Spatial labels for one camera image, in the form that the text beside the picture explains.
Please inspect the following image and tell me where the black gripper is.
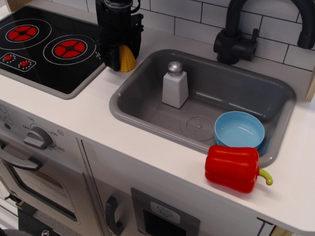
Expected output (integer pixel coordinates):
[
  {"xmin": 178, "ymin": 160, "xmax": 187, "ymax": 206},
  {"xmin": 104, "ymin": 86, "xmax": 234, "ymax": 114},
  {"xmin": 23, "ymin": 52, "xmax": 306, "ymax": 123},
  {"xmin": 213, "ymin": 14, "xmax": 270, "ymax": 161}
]
[{"xmin": 95, "ymin": 0, "xmax": 143, "ymax": 71}]

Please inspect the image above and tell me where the yellow toy corn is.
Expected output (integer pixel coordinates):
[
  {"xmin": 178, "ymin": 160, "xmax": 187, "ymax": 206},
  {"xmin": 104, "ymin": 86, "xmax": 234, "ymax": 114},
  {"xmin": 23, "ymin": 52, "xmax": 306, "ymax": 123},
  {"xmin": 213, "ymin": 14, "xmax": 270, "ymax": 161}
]
[{"xmin": 119, "ymin": 45, "xmax": 136, "ymax": 72}]

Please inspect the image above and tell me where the grey toy sink basin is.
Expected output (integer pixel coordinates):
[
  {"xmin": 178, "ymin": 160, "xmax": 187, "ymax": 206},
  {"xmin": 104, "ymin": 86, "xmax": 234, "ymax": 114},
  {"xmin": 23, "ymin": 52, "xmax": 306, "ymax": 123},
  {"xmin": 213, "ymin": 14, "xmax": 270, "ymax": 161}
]
[{"xmin": 109, "ymin": 49, "xmax": 296, "ymax": 167}]

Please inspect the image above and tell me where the light blue plastic bowl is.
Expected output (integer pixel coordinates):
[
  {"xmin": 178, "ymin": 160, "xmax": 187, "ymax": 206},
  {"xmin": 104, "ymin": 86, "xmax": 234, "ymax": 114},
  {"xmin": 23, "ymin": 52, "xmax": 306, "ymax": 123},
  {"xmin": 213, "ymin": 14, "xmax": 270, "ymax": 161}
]
[{"xmin": 214, "ymin": 111, "xmax": 265, "ymax": 149}]

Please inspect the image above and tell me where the black toy stove top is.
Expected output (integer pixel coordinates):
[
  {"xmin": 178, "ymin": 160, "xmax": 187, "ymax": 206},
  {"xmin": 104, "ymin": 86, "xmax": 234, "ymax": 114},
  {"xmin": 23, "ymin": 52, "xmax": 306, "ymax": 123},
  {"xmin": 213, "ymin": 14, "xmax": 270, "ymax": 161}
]
[{"xmin": 0, "ymin": 6, "xmax": 106, "ymax": 100}]

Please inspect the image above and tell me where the white salt shaker silver cap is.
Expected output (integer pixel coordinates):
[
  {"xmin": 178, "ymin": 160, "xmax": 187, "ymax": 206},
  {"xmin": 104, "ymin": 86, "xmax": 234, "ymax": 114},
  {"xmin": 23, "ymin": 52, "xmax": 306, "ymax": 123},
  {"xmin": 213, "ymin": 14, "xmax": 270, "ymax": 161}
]
[{"xmin": 162, "ymin": 61, "xmax": 189, "ymax": 109}]

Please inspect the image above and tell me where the black toy faucet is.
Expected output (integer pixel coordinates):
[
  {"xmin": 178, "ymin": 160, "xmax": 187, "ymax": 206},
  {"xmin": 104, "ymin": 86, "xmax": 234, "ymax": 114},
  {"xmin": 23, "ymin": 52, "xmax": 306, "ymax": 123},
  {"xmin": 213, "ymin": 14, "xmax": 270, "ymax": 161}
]
[{"xmin": 214, "ymin": 0, "xmax": 315, "ymax": 65}]

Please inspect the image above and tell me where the grey oven dial knob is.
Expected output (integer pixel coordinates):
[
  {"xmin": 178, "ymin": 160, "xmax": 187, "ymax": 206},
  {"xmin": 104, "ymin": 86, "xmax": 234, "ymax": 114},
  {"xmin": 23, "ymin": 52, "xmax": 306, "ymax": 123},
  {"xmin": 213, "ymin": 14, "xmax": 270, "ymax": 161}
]
[{"xmin": 24, "ymin": 126, "xmax": 53, "ymax": 150}]

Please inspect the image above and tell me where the toy oven door window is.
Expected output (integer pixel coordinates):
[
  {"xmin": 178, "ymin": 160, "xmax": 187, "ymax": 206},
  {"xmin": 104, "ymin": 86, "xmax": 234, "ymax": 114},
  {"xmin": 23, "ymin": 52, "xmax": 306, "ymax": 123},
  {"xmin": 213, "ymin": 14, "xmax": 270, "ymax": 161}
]
[{"xmin": 0, "ymin": 161, "xmax": 79, "ymax": 223}]

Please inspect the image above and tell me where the red toy bell pepper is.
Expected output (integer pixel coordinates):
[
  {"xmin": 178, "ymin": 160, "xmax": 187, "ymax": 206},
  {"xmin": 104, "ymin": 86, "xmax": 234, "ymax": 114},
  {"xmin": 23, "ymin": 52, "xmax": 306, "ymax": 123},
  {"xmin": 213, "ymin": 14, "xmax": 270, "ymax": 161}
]
[{"xmin": 205, "ymin": 145, "xmax": 273, "ymax": 194}]

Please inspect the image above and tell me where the grey dishwasher panel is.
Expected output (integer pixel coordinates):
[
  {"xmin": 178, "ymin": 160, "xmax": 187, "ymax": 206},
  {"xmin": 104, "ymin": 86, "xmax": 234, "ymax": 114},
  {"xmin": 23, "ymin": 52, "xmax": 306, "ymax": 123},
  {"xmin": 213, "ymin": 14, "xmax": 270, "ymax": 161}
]
[{"xmin": 131, "ymin": 188, "xmax": 200, "ymax": 236}]

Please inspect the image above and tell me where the grey oven door handle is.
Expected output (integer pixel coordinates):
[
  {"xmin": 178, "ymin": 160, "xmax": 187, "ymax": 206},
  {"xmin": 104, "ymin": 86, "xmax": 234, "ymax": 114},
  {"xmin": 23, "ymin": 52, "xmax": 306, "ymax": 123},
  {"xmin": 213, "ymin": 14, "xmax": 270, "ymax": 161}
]
[{"xmin": 0, "ymin": 141, "xmax": 43, "ymax": 171}]

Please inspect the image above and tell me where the grey cabinet door handle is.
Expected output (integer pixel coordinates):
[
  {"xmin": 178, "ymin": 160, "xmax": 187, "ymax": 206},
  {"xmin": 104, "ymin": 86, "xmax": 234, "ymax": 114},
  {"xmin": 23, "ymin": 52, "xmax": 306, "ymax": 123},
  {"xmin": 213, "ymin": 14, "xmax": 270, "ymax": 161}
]
[{"xmin": 105, "ymin": 196, "xmax": 124, "ymax": 236}]

